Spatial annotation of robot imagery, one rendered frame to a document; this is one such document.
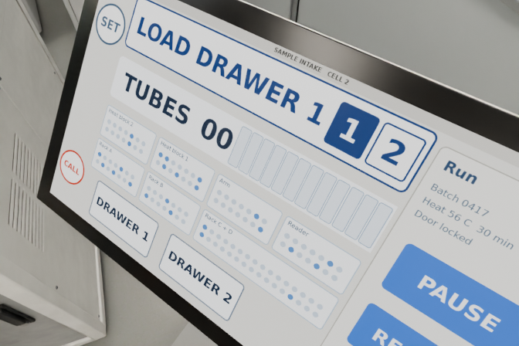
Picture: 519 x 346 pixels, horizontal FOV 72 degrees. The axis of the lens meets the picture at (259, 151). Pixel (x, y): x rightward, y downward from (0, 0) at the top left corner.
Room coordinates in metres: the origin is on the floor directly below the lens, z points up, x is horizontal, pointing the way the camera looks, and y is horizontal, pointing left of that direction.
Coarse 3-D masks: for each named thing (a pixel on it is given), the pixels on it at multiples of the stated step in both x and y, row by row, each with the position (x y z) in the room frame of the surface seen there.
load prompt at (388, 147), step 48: (144, 0) 0.32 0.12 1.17; (144, 48) 0.29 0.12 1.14; (192, 48) 0.27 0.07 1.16; (240, 48) 0.26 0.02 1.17; (240, 96) 0.23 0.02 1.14; (288, 96) 0.21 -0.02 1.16; (336, 96) 0.20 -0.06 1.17; (336, 144) 0.18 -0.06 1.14; (384, 144) 0.17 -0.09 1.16; (432, 144) 0.16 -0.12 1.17
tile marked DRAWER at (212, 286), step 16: (176, 240) 0.14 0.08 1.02; (176, 256) 0.13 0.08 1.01; (192, 256) 0.13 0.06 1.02; (176, 272) 0.12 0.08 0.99; (192, 272) 0.12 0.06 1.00; (208, 272) 0.11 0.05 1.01; (224, 272) 0.11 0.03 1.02; (192, 288) 0.10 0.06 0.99; (208, 288) 0.10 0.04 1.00; (224, 288) 0.10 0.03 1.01; (240, 288) 0.10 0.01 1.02; (208, 304) 0.09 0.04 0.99; (224, 304) 0.09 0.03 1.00; (224, 320) 0.08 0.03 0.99
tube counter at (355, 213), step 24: (216, 120) 0.22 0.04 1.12; (240, 120) 0.21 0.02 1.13; (192, 144) 0.21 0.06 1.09; (216, 144) 0.20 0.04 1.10; (240, 144) 0.20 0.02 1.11; (264, 144) 0.19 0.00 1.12; (240, 168) 0.18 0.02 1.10; (264, 168) 0.18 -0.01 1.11; (288, 168) 0.17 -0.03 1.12; (312, 168) 0.17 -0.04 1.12; (288, 192) 0.16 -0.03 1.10; (312, 192) 0.15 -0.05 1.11; (336, 192) 0.15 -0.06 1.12; (360, 192) 0.15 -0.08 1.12; (312, 216) 0.14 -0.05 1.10; (336, 216) 0.13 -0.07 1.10; (360, 216) 0.13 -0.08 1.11; (384, 216) 0.13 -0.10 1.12; (360, 240) 0.12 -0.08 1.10
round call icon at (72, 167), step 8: (64, 144) 0.25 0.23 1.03; (64, 152) 0.24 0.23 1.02; (72, 152) 0.24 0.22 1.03; (64, 160) 0.23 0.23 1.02; (72, 160) 0.23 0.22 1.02; (80, 160) 0.23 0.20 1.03; (88, 160) 0.23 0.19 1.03; (64, 168) 0.23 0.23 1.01; (72, 168) 0.22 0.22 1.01; (80, 168) 0.22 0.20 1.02; (64, 176) 0.22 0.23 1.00; (72, 176) 0.22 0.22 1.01; (80, 176) 0.22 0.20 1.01; (72, 184) 0.21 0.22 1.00; (80, 184) 0.21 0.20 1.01
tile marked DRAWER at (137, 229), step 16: (96, 192) 0.20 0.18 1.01; (112, 192) 0.19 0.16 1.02; (96, 208) 0.18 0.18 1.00; (112, 208) 0.18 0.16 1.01; (128, 208) 0.18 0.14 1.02; (112, 224) 0.17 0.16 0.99; (128, 224) 0.16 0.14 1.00; (144, 224) 0.16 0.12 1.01; (128, 240) 0.15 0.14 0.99; (144, 240) 0.15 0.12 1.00; (144, 256) 0.13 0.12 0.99
